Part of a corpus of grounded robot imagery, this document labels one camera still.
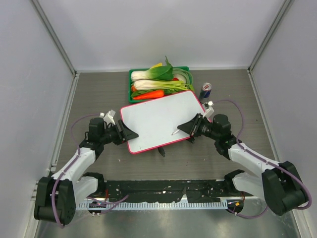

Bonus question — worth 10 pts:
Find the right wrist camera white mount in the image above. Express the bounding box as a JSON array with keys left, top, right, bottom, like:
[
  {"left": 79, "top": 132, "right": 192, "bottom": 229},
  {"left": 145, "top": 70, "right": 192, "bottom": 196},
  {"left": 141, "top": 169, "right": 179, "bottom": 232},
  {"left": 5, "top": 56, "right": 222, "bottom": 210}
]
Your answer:
[{"left": 202, "top": 101, "right": 214, "bottom": 119}]

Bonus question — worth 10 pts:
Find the energy drink can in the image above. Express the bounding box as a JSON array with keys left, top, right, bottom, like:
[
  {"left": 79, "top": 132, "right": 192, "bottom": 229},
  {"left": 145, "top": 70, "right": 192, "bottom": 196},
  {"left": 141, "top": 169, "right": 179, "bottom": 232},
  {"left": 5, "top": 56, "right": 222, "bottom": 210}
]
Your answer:
[{"left": 198, "top": 82, "right": 212, "bottom": 103}]

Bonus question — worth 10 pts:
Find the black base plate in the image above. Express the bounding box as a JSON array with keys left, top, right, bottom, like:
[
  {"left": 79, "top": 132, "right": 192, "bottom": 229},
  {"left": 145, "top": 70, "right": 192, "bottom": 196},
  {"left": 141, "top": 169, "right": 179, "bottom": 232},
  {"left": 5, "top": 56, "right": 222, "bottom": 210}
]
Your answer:
[{"left": 76, "top": 178, "right": 255, "bottom": 204}]

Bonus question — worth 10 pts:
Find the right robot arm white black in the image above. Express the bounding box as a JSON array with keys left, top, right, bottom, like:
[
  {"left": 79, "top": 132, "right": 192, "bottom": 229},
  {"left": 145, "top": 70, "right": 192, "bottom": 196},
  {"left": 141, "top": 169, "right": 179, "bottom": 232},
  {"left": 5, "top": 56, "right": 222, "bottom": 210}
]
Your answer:
[{"left": 177, "top": 114, "right": 312, "bottom": 216}]

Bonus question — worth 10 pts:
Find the lower celery bok choy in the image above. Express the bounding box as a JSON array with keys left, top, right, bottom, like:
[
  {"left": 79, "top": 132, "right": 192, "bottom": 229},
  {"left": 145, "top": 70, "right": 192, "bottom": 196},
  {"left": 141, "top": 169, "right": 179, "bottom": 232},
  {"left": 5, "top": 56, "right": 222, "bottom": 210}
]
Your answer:
[{"left": 133, "top": 79, "right": 194, "bottom": 92}]

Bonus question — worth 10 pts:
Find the pink framed whiteboard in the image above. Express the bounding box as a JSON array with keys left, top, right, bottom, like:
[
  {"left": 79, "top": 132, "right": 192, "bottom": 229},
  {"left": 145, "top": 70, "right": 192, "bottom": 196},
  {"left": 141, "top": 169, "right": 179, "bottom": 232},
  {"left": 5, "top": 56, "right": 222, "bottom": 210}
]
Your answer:
[{"left": 120, "top": 91, "right": 205, "bottom": 154}]

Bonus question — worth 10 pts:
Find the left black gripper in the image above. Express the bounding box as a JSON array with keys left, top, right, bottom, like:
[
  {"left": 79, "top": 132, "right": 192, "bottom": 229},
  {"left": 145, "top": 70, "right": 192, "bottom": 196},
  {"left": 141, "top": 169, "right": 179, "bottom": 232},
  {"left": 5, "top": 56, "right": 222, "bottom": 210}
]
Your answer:
[{"left": 100, "top": 119, "right": 138, "bottom": 145}]

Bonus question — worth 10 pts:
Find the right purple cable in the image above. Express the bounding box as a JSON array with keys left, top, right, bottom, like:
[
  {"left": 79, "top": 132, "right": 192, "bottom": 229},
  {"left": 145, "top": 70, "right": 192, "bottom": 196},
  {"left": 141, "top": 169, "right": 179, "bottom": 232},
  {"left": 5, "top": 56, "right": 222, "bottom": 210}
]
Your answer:
[{"left": 212, "top": 99, "right": 313, "bottom": 219}]

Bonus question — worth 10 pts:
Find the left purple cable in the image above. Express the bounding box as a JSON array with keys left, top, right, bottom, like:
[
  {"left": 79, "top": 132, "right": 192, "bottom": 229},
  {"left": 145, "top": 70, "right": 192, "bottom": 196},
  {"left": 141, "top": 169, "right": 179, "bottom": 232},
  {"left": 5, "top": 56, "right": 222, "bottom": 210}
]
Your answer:
[{"left": 51, "top": 113, "right": 129, "bottom": 229}]

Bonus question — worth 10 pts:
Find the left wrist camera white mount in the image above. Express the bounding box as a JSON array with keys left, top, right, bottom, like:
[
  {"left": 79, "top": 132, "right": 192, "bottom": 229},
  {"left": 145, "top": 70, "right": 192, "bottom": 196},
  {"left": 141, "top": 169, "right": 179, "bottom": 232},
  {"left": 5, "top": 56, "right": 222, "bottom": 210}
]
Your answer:
[{"left": 99, "top": 110, "right": 115, "bottom": 127}]

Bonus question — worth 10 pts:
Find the left aluminium frame post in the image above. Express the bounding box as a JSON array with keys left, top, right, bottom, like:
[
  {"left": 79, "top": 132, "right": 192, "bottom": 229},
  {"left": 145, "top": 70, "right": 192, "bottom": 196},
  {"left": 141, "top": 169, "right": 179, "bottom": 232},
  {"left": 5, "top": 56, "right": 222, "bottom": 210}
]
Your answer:
[{"left": 30, "top": 0, "right": 76, "bottom": 76}]

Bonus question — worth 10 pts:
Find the white onion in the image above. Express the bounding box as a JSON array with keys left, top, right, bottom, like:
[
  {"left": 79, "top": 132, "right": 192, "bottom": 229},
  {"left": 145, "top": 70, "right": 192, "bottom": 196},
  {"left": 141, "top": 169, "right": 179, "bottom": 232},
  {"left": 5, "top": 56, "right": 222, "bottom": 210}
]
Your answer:
[{"left": 173, "top": 73, "right": 188, "bottom": 84}]

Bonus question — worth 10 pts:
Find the upper bok choy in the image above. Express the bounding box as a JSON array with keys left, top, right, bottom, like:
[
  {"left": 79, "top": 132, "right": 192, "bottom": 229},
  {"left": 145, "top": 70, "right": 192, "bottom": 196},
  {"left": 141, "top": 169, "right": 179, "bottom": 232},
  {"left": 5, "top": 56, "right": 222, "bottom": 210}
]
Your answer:
[{"left": 130, "top": 58, "right": 173, "bottom": 82}]

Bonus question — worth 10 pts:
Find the yellow pepper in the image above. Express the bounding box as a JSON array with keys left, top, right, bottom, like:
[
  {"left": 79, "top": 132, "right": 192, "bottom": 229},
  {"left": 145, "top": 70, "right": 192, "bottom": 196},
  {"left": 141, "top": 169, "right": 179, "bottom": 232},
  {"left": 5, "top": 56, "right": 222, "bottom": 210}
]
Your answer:
[{"left": 151, "top": 62, "right": 163, "bottom": 69}]

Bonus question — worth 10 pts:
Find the aluminium frame post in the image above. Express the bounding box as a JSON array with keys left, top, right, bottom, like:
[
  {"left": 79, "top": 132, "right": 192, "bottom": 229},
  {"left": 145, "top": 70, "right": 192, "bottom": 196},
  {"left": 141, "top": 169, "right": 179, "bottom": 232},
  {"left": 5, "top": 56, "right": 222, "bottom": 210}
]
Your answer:
[
  {"left": 248, "top": 0, "right": 294, "bottom": 73},
  {"left": 30, "top": 0, "right": 76, "bottom": 76}
]

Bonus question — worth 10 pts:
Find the green plastic tray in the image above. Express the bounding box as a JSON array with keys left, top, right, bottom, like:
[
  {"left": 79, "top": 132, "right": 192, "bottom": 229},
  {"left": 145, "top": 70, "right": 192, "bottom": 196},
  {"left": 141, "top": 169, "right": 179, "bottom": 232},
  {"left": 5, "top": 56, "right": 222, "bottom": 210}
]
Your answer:
[{"left": 129, "top": 63, "right": 194, "bottom": 103}]

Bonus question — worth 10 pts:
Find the orange carrot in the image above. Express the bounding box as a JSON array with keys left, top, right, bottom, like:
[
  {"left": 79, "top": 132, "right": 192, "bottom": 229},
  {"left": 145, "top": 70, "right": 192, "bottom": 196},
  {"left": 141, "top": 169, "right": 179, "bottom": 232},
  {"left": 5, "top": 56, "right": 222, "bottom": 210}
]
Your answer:
[{"left": 132, "top": 90, "right": 164, "bottom": 100}]

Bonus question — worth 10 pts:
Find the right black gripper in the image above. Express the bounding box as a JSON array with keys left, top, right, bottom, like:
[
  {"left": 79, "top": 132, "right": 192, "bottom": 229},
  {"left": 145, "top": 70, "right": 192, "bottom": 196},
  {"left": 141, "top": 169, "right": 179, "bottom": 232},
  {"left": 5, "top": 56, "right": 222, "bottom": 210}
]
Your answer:
[{"left": 178, "top": 114, "right": 220, "bottom": 141}]

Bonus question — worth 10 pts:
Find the purple cable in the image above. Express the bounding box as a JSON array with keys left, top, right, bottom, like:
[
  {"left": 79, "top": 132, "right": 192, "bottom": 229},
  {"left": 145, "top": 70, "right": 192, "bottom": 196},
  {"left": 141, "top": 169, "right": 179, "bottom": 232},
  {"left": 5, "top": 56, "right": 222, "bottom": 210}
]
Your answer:
[
  {"left": 212, "top": 99, "right": 313, "bottom": 219},
  {"left": 51, "top": 113, "right": 129, "bottom": 229}
]

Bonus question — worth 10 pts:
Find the right aluminium frame post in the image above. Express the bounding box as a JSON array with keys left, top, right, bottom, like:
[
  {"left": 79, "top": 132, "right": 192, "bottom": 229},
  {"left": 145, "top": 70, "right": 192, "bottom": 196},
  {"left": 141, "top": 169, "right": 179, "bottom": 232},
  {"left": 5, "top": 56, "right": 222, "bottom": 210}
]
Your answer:
[{"left": 248, "top": 0, "right": 294, "bottom": 73}]

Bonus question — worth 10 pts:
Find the white slotted cable duct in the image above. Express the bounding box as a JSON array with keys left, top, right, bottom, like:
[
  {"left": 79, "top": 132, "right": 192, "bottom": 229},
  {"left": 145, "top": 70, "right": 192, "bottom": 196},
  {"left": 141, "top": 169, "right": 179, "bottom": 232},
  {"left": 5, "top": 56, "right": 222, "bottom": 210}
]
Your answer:
[{"left": 76, "top": 199, "right": 228, "bottom": 213}]

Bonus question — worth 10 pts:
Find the green leaf spinach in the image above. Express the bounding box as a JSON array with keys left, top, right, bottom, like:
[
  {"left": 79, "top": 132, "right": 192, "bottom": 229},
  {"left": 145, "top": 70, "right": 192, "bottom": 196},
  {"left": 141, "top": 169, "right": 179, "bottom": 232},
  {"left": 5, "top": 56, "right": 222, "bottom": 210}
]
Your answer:
[{"left": 131, "top": 90, "right": 154, "bottom": 98}]

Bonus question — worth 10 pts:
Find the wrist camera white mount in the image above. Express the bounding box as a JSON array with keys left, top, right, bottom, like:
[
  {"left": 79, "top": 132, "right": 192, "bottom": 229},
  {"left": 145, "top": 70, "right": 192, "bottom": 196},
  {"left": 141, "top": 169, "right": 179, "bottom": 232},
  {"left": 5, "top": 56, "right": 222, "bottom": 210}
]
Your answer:
[
  {"left": 99, "top": 110, "right": 115, "bottom": 127},
  {"left": 202, "top": 101, "right": 214, "bottom": 119}
]

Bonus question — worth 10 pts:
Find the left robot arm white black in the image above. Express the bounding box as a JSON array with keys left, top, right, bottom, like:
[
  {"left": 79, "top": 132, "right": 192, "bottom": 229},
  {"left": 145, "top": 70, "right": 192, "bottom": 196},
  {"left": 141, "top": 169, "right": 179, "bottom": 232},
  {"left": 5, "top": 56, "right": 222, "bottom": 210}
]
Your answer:
[{"left": 34, "top": 117, "right": 139, "bottom": 227}]

